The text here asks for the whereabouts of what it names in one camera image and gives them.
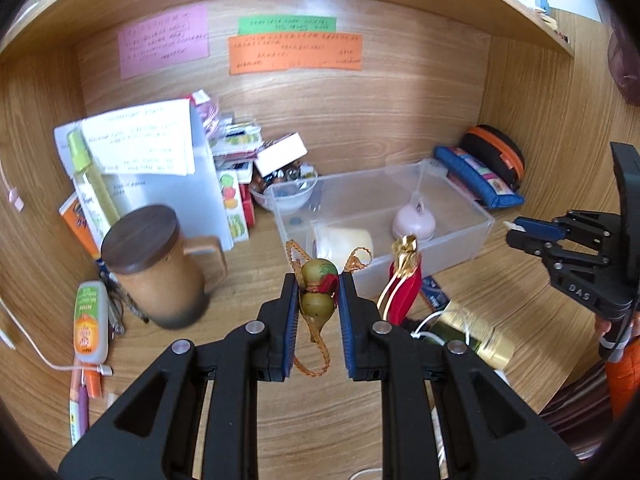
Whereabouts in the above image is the red box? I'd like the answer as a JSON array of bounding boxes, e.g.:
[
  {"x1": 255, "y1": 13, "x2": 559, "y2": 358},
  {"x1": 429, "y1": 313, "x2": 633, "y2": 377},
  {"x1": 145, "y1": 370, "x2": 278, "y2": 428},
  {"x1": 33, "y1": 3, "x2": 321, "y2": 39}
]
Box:
[{"x1": 239, "y1": 182, "x2": 258, "y2": 228}]

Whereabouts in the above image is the pink paper note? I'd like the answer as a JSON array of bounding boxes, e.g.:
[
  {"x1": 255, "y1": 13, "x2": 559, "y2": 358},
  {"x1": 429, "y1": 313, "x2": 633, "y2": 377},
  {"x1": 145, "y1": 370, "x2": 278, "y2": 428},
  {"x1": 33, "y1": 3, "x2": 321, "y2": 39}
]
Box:
[{"x1": 117, "y1": 4, "x2": 210, "y2": 80}]

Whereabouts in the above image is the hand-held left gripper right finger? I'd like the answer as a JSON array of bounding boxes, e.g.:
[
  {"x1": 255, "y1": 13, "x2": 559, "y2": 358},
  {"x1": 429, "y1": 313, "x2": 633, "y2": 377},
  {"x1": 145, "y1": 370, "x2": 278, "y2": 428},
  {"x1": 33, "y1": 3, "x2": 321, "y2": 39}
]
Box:
[{"x1": 338, "y1": 271, "x2": 584, "y2": 480}]

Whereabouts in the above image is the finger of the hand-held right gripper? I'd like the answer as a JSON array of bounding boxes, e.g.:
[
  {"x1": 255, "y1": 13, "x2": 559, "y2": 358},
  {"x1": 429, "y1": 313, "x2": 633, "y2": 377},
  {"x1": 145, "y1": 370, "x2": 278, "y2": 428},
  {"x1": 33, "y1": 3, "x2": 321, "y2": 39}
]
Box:
[
  {"x1": 506, "y1": 234, "x2": 614, "y2": 269},
  {"x1": 514, "y1": 211, "x2": 622, "y2": 242}
]

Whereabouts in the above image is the dark striped cloth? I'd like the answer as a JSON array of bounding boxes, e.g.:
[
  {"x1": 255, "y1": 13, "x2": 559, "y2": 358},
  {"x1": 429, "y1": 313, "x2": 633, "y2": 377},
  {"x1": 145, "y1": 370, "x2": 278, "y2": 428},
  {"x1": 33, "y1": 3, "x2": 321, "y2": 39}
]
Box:
[{"x1": 537, "y1": 360, "x2": 613, "y2": 461}]

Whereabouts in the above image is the white plastic cup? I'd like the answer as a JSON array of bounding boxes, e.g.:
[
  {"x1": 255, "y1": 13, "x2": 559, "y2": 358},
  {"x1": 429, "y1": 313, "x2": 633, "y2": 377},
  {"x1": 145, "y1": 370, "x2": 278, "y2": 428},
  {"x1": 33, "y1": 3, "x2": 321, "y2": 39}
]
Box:
[{"x1": 311, "y1": 225, "x2": 375, "y2": 271}]

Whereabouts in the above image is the blue pencil case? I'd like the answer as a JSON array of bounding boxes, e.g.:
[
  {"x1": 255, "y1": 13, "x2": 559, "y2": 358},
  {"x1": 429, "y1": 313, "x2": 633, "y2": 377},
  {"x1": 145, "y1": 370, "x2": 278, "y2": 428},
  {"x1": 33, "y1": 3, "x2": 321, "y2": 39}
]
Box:
[{"x1": 432, "y1": 145, "x2": 526, "y2": 209}]

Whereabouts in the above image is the brown ceramic mug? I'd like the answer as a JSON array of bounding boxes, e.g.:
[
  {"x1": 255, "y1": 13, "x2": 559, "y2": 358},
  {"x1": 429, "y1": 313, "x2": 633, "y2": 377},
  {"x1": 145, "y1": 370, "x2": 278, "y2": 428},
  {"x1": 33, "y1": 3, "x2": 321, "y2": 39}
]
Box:
[{"x1": 102, "y1": 232, "x2": 228, "y2": 331}]

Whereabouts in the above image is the orange carton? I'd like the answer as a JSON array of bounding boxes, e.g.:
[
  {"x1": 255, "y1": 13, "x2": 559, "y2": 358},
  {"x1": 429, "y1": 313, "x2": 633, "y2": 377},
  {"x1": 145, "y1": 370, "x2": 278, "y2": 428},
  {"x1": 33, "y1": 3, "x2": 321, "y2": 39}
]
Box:
[{"x1": 59, "y1": 192, "x2": 103, "y2": 261}]

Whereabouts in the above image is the white bottle orange label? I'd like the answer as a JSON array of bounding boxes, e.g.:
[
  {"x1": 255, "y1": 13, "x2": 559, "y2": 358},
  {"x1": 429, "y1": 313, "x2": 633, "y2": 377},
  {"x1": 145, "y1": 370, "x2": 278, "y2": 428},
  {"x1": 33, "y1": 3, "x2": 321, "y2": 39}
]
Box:
[{"x1": 73, "y1": 280, "x2": 110, "y2": 365}]

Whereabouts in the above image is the clear plastic bowl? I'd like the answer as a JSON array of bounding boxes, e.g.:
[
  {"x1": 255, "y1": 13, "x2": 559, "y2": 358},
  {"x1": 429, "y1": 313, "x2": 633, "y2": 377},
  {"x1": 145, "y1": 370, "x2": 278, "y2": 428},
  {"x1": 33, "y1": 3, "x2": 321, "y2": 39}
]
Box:
[{"x1": 250, "y1": 172, "x2": 318, "y2": 213}]

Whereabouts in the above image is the dark wooden mug lid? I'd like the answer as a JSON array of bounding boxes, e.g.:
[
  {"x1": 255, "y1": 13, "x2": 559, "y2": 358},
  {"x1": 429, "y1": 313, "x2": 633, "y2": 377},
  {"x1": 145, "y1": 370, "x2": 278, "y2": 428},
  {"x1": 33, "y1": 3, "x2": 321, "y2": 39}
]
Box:
[{"x1": 100, "y1": 205, "x2": 181, "y2": 276}]

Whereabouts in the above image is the black round case orange zip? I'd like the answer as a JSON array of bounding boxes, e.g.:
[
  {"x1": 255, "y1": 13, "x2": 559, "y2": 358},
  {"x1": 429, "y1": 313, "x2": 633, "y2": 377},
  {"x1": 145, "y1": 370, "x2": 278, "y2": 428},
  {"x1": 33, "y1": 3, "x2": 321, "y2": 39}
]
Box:
[{"x1": 460, "y1": 124, "x2": 526, "y2": 196}]

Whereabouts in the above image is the gold cylinder bottle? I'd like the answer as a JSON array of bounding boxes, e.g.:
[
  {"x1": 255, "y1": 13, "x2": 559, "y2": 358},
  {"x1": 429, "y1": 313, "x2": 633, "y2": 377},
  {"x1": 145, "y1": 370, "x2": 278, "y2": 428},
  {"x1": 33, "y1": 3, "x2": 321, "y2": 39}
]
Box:
[{"x1": 427, "y1": 299, "x2": 516, "y2": 368}]

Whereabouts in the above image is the orange marker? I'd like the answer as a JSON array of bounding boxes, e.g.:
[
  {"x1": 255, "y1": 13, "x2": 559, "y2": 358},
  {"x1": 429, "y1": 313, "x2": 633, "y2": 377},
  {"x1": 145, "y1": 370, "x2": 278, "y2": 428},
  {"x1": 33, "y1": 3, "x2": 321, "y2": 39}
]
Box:
[{"x1": 82, "y1": 360, "x2": 104, "y2": 400}]

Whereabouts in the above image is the person's right forearm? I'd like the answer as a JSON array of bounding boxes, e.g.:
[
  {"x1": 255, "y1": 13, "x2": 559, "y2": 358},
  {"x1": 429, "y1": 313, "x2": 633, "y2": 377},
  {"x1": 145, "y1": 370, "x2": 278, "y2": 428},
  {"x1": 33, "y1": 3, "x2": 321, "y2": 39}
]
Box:
[{"x1": 595, "y1": 317, "x2": 640, "y2": 421}]

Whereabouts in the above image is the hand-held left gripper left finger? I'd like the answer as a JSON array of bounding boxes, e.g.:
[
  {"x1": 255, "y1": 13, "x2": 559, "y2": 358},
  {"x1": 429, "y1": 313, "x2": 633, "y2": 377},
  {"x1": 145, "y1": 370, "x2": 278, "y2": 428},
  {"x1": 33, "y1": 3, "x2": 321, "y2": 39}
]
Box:
[{"x1": 57, "y1": 272, "x2": 303, "y2": 480}]

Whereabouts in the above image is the orange paper note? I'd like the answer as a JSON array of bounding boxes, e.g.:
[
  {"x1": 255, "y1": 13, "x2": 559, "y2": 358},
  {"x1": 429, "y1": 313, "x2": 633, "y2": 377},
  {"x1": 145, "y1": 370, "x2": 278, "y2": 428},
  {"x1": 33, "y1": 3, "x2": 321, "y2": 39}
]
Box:
[{"x1": 227, "y1": 32, "x2": 363, "y2": 76}]

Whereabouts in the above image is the red and gold ornament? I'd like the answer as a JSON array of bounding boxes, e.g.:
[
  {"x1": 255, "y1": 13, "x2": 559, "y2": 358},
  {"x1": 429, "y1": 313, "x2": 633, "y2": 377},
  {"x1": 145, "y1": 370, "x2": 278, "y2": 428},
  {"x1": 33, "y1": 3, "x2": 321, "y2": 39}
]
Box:
[{"x1": 377, "y1": 232, "x2": 426, "y2": 326}]

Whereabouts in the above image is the white handwritten paper sheet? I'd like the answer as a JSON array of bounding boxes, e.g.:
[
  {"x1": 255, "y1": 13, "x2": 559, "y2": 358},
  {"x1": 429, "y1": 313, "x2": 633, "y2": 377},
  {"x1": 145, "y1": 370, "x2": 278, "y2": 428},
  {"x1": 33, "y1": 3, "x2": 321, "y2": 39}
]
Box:
[{"x1": 80, "y1": 99, "x2": 196, "y2": 177}]

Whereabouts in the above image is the green gourd charm orange cord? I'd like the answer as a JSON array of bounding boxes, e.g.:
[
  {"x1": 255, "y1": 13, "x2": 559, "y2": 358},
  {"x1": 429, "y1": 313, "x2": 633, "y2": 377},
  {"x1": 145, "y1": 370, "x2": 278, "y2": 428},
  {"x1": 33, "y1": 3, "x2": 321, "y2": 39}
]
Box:
[{"x1": 285, "y1": 240, "x2": 373, "y2": 378}]

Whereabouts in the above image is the small white box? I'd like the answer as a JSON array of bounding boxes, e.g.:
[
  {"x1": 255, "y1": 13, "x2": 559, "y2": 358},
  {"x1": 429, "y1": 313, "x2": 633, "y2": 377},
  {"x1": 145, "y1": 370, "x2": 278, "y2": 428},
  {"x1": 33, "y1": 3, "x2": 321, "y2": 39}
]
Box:
[{"x1": 255, "y1": 132, "x2": 308, "y2": 173}]

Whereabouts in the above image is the fruit printed box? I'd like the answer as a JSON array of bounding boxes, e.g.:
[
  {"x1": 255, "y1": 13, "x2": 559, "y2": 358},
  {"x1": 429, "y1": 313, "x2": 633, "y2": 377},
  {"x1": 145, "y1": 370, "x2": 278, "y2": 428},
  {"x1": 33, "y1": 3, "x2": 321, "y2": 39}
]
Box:
[{"x1": 216, "y1": 170, "x2": 251, "y2": 243}]

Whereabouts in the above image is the maroon cloth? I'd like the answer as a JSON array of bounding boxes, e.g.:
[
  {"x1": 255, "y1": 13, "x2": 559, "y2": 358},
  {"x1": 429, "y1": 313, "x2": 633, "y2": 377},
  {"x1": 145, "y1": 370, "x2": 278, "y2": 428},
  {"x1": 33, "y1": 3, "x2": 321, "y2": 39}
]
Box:
[{"x1": 607, "y1": 15, "x2": 640, "y2": 106}]

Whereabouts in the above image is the wooden desktop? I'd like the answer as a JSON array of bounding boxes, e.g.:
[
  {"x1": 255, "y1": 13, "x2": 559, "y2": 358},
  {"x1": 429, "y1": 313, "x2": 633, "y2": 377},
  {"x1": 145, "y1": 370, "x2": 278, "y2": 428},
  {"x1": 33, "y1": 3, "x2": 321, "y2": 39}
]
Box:
[{"x1": 0, "y1": 157, "x2": 608, "y2": 480}]

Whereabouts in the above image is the stack of printed packets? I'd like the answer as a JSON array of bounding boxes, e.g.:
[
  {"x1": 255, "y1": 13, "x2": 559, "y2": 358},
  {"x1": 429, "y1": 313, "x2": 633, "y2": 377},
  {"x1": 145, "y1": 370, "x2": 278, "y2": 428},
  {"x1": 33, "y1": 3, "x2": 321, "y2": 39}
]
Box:
[{"x1": 190, "y1": 90, "x2": 263, "y2": 158}]

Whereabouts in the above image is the dark blue card box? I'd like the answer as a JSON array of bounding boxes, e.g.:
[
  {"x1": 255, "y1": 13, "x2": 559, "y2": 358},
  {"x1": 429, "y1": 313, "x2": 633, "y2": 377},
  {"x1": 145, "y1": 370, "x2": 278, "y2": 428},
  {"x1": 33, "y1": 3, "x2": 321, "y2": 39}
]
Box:
[{"x1": 420, "y1": 277, "x2": 447, "y2": 312}]

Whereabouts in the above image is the pink round macaron-shaped gadget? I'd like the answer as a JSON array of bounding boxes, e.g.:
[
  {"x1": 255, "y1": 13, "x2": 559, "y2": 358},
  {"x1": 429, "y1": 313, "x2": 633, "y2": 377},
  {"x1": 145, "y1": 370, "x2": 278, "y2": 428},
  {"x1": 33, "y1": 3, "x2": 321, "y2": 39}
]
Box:
[{"x1": 392, "y1": 187, "x2": 436, "y2": 240}]

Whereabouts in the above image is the long white cable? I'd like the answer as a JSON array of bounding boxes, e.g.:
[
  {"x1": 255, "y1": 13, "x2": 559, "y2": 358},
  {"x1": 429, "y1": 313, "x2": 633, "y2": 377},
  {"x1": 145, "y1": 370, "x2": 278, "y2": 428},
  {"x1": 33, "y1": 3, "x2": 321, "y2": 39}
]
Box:
[{"x1": 0, "y1": 300, "x2": 113, "y2": 377}]

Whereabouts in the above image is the clear plastic storage box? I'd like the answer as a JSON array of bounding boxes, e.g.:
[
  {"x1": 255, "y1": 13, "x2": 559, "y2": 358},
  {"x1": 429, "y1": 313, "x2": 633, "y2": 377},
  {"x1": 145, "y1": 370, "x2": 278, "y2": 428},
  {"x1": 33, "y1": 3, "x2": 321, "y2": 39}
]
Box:
[{"x1": 264, "y1": 159, "x2": 496, "y2": 301}]

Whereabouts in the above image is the green paper note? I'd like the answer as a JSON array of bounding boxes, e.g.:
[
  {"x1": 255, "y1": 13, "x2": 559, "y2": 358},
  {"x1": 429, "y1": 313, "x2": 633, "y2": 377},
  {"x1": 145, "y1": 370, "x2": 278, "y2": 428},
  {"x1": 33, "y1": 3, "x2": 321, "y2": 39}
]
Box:
[{"x1": 237, "y1": 16, "x2": 337, "y2": 35}]

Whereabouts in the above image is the white paper folder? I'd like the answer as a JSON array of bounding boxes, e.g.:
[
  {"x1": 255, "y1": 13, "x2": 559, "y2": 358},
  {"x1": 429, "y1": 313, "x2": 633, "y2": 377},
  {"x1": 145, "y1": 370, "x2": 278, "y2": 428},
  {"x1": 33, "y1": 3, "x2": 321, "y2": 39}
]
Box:
[{"x1": 54, "y1": 100, "x2": 236, "y2": 253}]

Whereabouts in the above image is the small metal tool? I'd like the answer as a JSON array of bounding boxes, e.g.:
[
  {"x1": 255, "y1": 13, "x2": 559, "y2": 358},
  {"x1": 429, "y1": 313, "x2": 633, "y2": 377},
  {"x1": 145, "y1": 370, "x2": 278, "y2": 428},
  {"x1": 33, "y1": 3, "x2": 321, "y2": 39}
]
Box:
[{"x1": 97, "y1": 260, "x2": 151, "y2": 336}]

